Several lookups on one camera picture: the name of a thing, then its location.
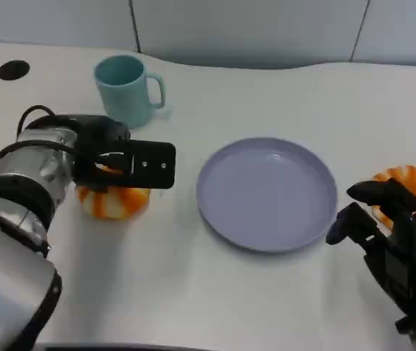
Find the pale green mug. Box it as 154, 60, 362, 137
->
94, 54, 167, 129

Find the black table cable grommet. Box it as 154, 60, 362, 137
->
0, 60, 31, 82

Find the lilac plate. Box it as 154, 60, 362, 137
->
195, 137, 339, 254

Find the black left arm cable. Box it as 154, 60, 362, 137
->
0, 105, 80, 176

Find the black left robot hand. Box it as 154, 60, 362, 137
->
56, 115, 132, 148

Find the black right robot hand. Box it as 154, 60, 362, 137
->
325, 178, 416, 336

